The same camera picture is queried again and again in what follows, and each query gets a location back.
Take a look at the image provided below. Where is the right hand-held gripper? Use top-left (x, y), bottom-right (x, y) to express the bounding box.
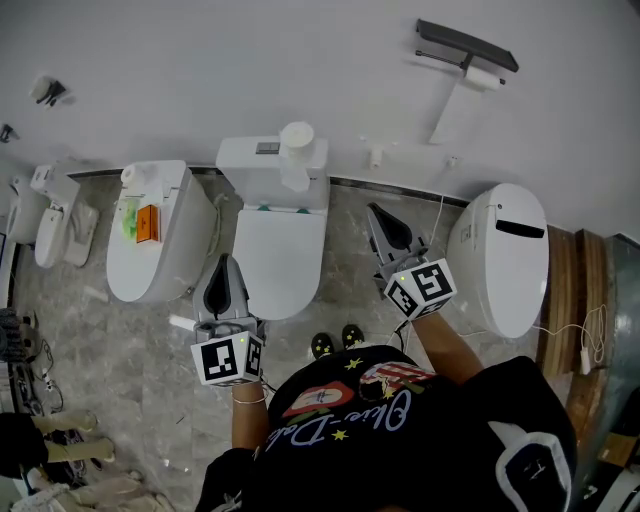
top-left (366, 201), bottom-right (459, 322)

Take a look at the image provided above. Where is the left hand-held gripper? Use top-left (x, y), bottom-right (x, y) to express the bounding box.
top-left (189, 253), bottom-right (266, 388)

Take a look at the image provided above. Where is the large white toilet paper roll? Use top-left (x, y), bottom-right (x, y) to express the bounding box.
top-left (278, 120), bottom-right (317, 194)

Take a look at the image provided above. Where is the person's left forearm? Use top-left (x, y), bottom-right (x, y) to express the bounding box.
top-left (230, 382), bottom-right (272, 452)

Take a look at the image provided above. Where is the person's right forearm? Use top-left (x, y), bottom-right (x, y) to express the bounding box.
top-left (409, 312), bottom-right (486, 387)

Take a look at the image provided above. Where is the oval tankless white toilet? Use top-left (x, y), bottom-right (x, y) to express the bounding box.
top-left (105, 159), bottom-right (222, 305)

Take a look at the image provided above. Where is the white toilet with square tank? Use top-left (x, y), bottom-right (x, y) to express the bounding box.
top-left (215, 134), bottom-right (332, 322)

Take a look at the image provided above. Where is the white smart toilet black panel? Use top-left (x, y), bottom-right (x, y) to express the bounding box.
top-left (445, 182), bottom-right (550, 340)

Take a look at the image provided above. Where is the narrow white toilet with tank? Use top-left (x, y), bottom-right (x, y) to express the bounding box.
top-left (29, 164), bottom-right (101, 270)

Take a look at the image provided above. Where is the orange box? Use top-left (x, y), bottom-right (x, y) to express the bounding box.
top-left (135, 204), bottom-right (162, 245)

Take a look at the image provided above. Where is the person's right black shoe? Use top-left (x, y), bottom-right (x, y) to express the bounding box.
top-left (340, 323), bottom-right (366, 349)

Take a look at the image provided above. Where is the person's black shoe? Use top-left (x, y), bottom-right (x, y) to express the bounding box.
top-left (340, 323), bottom-right (366, 349)
top-left (310, 331), bottom-right (336, 359)

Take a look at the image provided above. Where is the person's left black shoe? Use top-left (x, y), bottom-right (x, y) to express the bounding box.
top-left (310, 331), bottom-right (336, 359)

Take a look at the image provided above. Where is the green plastic packet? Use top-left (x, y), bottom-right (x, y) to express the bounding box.
top-left (118, 199), bottom-right (139, 242)

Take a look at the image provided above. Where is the stack of wooden planks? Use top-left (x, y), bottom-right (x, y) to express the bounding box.
top-left (536, 224), bottom-right (610, 377)

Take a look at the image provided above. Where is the person's black printed t-shirt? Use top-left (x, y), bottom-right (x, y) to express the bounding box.
top-left (194, 344), bottom-right (580, 512)

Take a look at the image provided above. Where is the black fuzzy stool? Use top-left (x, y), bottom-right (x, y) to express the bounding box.
top-left (0, 306), bottom-right (24, 364)

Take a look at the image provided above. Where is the cardboard box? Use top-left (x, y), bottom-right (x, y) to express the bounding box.
top-left (596, 431), bottom-right (639, 469)

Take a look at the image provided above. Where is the dark wall paper holder shelf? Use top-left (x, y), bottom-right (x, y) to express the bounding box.
top-left (414, 17), bottom-right (521, 87)

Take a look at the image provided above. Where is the looped white power cable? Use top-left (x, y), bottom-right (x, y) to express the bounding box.
top-left (531, 304), bottom-right (609, 371)

